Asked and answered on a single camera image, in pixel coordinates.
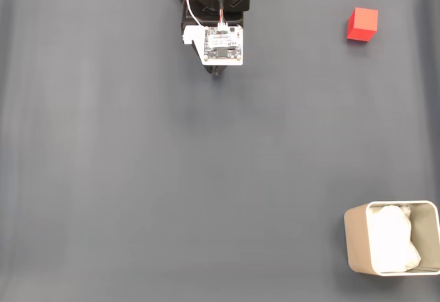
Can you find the red cube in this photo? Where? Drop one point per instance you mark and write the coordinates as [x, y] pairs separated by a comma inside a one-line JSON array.
[[361, 25]]

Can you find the beige open box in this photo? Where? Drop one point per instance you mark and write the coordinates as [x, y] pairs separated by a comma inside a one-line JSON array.
[[355, 240]]

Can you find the dark blue table mat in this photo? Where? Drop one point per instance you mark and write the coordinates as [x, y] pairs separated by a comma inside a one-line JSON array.
[[137, 161]]

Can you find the white crumpled paper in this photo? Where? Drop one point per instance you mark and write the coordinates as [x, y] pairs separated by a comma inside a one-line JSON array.
[[390, 240]]

